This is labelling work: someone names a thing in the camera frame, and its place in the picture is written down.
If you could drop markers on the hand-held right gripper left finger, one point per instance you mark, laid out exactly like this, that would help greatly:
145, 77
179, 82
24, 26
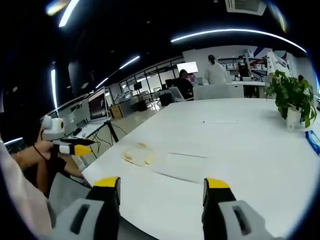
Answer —
100, 215

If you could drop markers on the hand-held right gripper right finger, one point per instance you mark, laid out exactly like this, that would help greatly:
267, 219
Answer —
220, 215

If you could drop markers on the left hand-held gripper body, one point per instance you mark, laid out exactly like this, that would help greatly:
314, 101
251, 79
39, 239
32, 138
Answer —
53, 128

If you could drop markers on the bread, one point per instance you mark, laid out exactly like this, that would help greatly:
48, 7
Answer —
137, 156

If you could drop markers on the person's left hand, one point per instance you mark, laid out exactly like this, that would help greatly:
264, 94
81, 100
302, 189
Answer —
48, 151

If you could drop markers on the white side desk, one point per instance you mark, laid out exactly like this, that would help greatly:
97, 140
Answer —
90, 128

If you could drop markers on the grey monitor back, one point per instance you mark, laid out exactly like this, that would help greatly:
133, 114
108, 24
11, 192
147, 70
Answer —
73, 116

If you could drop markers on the grey chair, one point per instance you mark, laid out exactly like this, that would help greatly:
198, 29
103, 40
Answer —
67, 190

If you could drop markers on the computer monitor with dark screen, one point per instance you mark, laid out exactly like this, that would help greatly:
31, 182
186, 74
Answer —
98, 105

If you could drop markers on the brown cardboard box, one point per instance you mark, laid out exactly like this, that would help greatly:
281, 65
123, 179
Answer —
116, 111

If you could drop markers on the clear plastic sheet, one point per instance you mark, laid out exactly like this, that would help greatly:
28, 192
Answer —
182, 166

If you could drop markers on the person's white shirt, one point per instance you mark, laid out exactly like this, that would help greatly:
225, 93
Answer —
20, 195

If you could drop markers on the white plant pot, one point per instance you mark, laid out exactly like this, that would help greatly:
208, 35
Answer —
293, 121

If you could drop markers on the blue wipes packet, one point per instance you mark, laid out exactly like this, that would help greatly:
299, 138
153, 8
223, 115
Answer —
313, 141

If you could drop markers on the bright white screen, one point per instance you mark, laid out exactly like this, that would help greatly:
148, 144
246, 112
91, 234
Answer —
190, 67

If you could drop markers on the green potted plant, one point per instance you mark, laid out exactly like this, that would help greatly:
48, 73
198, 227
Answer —
291, 92

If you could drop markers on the long ceiling light strip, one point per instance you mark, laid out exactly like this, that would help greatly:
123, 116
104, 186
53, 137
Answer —
237, 32

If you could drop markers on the ceiling air vent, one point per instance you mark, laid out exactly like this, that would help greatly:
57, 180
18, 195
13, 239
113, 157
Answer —
245, 6

